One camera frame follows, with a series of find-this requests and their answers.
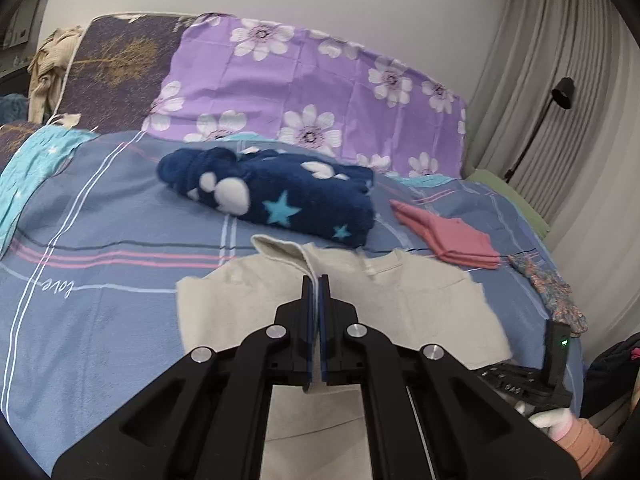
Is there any folded pink cloth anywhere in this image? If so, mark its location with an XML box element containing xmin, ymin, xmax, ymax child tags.
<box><xmin>389</xmin><ymin>199</ymin><xmax>502</xmax><ymax>270</ymax></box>

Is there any purple flower print pillow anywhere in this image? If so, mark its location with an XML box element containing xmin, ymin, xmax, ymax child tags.
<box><xmin>142</xmin><ymin>13</ymin><xmax>468</xmax><ymax>179</ymax></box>

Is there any beige knitted garment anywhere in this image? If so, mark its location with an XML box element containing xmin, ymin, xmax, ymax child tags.
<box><xmin>28</xmin><ymin>25</ymin><xmax>83</xmax><ymax>122</ymax></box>

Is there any blue plaid bed sheet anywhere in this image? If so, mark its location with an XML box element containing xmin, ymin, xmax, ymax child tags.
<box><xmin>0</xmin><ymin>130</ymin><xmax>586</xmax><ymax>476</ymax></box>

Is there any dark clothes pile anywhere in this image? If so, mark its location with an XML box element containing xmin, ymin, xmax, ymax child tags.
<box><xmin>582</xmin><ymin>332</ymin><xmax>640</xmax><ymax>418</ymax></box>

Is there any person's right hand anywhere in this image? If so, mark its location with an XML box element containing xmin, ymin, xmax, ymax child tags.
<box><xmin>527</xmin><ymin>406</ymin><xmax>575</xmax><ymax>442</ymax></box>

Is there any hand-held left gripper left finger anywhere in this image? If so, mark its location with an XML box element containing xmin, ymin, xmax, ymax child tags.
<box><xmin>52</xmin><ymin>276</ymin><xmax>317</xmax><ymax>480</ymax></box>

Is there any navy star print fleece blanket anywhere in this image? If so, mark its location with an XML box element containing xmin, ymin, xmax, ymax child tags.
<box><xmin>156</xmin><ymin>147</ymin><xmax>377</xmax><ymax>249</ymax></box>

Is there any teal floral print cloth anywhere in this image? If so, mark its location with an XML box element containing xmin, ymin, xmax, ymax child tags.
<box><xmin>508</xmin><ymin>253</ymin><xmax>588</xmax><ymax>337</ymax></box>

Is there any beige small shirt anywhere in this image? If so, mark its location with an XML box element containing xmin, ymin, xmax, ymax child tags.
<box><xmin>176</xmin><ymin>234</ymin><xmax>513</xmax><ymax>480</ymax></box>

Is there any dark tree print cushion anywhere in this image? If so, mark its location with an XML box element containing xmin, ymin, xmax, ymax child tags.
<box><xmin>0</xmin><ymin>14</ymin><xmax>201</xmax><ymax>173</ymax></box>

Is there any person's right forearm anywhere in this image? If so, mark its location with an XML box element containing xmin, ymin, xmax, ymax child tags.
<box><xmin>560</xmin><ymin>416</ymin><xmax>615</xmax><ymax>473</ymax></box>

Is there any black floor lamp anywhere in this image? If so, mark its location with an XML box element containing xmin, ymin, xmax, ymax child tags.
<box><xmin>504</xmin><ymin>77</ymin><xmax>576</xmax><ymax>184</ymax></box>

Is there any teal star print cloth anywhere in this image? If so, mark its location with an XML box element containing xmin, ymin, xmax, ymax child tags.
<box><xmin>0</xmin><ymin>126</ymin><xmax>99</xmax><ymax>252</ymax></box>

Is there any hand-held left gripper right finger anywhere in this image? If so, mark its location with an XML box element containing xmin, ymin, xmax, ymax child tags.
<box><xmin>319</xmin><ymin>274</ymin><xmax>582</xmax><ymax>480</ymax></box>

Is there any green mattress edge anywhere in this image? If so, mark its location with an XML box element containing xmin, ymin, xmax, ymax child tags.
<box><xmin>467</xmin><ymin>168</ymin><xmax>551</xmax><ymax>241</ymax></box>

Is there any grey curtain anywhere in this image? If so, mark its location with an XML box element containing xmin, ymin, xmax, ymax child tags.
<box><xmin>462</xmin><ymin>0</ymin><xmax>640</xmax><ymax>356</ymax></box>

